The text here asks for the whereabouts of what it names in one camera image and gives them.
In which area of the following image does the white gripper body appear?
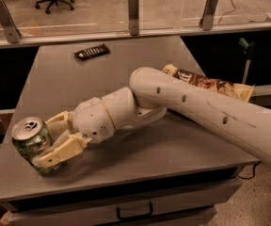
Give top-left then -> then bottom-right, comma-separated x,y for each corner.
71,97 -> 115,143

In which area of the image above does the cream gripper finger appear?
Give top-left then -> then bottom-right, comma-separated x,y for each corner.
45,111 -> 72,139
31,132 -> 88,168

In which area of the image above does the green soda can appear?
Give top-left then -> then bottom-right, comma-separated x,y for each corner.
11,117 -> 60,176

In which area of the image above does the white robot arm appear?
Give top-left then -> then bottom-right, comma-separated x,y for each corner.
31,67 -> 271,168

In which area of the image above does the black candy bar wrapper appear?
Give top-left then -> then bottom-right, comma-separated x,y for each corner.
74,44 -> 110,60

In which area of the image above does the brown cream chip bag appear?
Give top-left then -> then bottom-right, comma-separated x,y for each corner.
162,64 -> 254,102

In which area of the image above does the left metal glass bracket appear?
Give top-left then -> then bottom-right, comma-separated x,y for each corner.
0,0 -> 22,43

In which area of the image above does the metal glass bracket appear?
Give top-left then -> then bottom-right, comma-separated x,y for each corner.
128,0 -> 139,36
0,0 -> 22,43
199,0 -> 218,31

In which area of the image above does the middle metal glass bracket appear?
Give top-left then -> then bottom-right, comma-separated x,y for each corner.
128,0 -> 139,36

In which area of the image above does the grey drawer with black handle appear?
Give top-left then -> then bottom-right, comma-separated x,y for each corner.
8,178 -> 241,226

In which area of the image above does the right metal glass bracket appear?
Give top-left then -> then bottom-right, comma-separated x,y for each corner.
199,0 -> 218,31

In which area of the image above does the green handled white pole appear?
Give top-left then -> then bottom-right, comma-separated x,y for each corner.
238,38 -> 255,84

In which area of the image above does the black floor cable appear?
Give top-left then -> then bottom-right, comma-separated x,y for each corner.
237,161 -> 262,181

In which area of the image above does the metal barrier rail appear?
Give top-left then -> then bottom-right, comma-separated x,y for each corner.
0,22 -> 271,49

